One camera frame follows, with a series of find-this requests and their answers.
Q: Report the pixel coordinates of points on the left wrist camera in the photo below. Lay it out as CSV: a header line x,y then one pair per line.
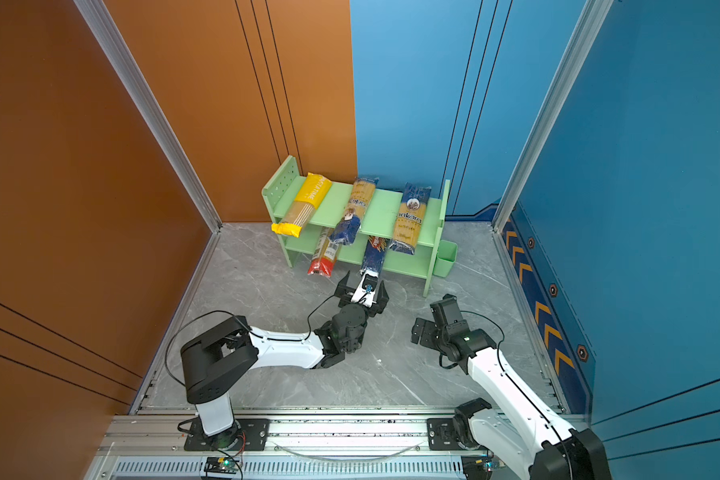
x,y
365,292

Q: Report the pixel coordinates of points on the green side cup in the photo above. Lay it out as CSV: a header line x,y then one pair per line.
x,y
445,258

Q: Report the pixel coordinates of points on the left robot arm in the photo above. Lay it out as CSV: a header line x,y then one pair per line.
x,y
214,361

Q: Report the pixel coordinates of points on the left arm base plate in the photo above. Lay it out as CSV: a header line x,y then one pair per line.
x,y
244,435

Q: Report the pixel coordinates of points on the right circuit board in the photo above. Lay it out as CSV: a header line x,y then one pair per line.
x,y
479,467

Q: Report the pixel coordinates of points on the aluminium front rail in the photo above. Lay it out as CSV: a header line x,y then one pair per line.
x,y
306,444

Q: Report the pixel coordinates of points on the yellow blue spaghetti bag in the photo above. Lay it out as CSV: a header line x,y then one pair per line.
x,y
359,200

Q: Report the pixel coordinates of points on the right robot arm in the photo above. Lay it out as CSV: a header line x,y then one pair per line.
x,y
512,425

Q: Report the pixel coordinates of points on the blue Barilla spaghetti box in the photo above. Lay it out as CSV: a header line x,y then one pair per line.
x,y
374,255

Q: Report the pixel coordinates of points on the red spaghetti bag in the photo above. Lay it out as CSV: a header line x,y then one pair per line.
x,y
324,258

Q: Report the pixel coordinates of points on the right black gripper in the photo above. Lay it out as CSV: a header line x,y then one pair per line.
x,y
425,339

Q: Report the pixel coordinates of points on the left circuit board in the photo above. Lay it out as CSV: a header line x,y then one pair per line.
x,y
222,467

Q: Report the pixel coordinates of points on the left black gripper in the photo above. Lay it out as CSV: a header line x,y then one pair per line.
x,y
340,293

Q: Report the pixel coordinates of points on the circuit board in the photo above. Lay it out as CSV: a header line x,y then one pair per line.
x,y
479,467
222,467

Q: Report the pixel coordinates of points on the blue yellow pasta bag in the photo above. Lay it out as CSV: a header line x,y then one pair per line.
x,y
409,219

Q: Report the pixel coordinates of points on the green two-tier shelf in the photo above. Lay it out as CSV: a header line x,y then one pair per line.
x,y
282,187

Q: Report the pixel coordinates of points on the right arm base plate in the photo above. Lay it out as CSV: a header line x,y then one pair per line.
x,y
450,434

